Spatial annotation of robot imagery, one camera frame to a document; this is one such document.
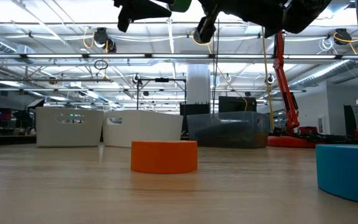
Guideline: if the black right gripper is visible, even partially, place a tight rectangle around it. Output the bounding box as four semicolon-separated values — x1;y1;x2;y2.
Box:
194;0;287;44

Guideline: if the black background box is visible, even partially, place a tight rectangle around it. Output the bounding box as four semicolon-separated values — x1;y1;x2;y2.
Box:
180;103;211;116

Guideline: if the blue tape roll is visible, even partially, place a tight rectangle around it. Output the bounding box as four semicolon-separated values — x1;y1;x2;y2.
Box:
314;144;358;207

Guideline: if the light grey plastic bin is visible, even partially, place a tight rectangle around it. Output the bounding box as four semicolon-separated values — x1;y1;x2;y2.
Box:
35;106;104;147

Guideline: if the black cable bundle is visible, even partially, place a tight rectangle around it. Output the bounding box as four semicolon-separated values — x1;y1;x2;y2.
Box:
273;126;358;146

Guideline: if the hanging yellow cable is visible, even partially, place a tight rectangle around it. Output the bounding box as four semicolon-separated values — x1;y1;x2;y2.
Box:
258;26;275;131

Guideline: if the orange tape roll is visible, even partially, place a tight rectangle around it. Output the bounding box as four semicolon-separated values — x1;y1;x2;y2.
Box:
131;140;198;174

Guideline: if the dark translucent plastic bin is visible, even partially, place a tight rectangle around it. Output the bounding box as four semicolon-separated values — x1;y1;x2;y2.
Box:
186;111;270;149

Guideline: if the white plastic bin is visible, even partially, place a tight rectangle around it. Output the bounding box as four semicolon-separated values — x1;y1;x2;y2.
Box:
102;110;185;148

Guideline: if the black background screen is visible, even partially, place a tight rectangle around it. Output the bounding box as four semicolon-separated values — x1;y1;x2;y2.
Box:
218;96;257;113

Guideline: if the black metal stand frame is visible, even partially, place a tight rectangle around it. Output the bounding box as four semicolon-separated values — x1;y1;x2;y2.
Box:
136;78;188;111

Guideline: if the red desk lamp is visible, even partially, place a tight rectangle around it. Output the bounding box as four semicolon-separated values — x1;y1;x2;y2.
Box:
267;30;323;149

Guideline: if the black ceiling cable reel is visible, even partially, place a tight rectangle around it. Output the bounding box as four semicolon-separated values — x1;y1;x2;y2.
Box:
93;27;117;54
333;27;353;46

